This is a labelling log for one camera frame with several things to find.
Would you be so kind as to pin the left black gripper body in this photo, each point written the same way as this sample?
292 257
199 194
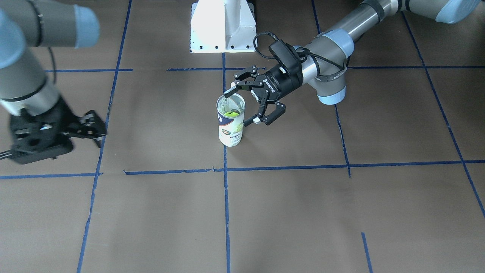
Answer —
279 81

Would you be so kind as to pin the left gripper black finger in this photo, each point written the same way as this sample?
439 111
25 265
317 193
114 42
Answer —
248 79
262 116

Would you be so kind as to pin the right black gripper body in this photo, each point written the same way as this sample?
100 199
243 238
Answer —
60 115

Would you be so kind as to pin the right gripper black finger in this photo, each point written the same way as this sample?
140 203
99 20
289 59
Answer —
89 126

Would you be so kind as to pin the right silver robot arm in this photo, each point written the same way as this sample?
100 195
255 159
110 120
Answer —
26 24

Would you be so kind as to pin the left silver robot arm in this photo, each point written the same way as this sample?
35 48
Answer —
322 63

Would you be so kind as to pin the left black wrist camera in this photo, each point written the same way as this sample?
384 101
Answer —
289 59

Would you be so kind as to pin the white pedestal column base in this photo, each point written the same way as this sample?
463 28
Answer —
219 26

